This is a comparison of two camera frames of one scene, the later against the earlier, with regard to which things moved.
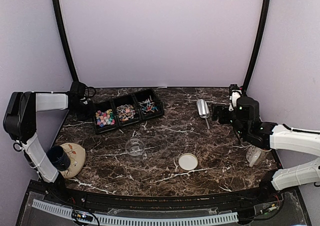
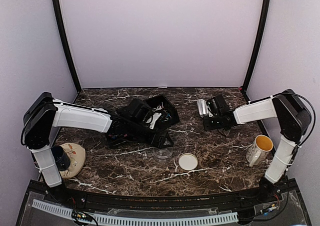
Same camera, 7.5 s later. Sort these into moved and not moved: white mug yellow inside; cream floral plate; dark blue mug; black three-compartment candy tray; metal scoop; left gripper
Moved: left gripper; black three-compartment candy tray
Not moved: dark blue mug; metal scoop; white mug yellow inside; cream floral plate
